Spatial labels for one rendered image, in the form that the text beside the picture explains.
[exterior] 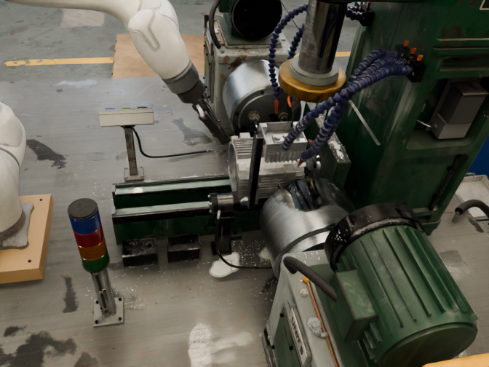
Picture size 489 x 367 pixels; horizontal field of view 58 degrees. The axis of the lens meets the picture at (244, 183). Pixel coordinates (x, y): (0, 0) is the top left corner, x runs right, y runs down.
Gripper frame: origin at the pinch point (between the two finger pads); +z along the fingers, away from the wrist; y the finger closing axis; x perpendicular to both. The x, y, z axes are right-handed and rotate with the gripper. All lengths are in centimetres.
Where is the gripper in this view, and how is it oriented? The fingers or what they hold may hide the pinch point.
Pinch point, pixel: (221, 134)
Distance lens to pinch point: 132.5
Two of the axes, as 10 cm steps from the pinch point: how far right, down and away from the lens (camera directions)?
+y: -2.0, -6.9, 6.9
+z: 4.2, 5.8, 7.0
